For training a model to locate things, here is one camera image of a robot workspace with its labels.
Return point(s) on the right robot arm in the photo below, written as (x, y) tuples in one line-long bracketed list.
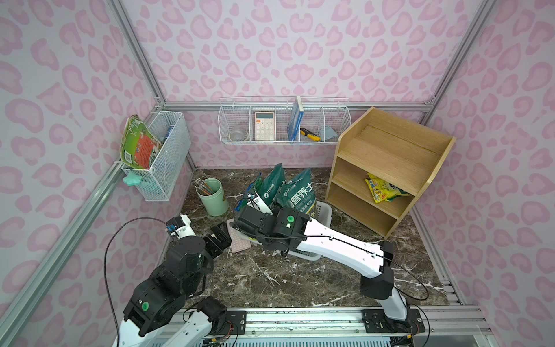
[(371, 261)]

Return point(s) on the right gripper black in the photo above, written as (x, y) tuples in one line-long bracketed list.
[(243, 218)]

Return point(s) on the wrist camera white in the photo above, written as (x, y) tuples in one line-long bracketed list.
[(180, 227), (256, 202)]

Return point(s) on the pink white calculator in rack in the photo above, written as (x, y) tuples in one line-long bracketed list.
[(264, 126)]

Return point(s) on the dark green soil bag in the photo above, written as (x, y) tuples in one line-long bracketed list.
[(271, 184), (298, 194)]

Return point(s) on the wooden shelf unit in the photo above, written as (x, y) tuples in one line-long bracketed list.
[(403, 153)]

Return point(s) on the clear tape roll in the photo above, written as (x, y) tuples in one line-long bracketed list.
[(238, 133)]

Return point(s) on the pink calculator on table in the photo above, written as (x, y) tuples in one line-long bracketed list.
[(238, 242)]

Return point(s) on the yellow utility knife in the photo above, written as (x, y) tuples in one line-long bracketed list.
[(310, 135)]

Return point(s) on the white wire rack back wall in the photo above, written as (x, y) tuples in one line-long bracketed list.
[(317, 115)]

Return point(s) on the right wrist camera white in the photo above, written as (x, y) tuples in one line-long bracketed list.
[(256, 202)]

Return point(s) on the green red seed packet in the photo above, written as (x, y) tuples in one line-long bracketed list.
[(139, 147)]

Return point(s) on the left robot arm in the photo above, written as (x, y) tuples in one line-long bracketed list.
[(177, 279)]

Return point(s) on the mint green sponge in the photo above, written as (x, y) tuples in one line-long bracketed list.
[(132, 179)]

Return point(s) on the dark green soil bag front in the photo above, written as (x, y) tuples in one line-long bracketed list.
[(298, 194)]

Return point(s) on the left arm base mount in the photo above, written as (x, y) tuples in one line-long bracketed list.
[(203, 324)]

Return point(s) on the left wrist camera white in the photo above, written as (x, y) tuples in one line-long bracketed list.
[(180, 227)]

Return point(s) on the yellow fertilizer packet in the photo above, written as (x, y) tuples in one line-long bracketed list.
[(382, 191)]

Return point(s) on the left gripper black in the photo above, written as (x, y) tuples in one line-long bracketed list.
[(218, 238)]

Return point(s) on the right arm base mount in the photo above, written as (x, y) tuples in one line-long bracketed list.
[(376, 321)]

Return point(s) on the mint green pen cup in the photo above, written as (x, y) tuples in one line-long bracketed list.
[(216, 204)]

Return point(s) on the blue book in rack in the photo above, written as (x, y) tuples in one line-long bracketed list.
[(294, 124)]

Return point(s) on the coloured pencils in cup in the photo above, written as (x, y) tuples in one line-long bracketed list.
[(203, 188)]

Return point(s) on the white wire basket left wall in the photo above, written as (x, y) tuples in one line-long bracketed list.
[(159, 181)]

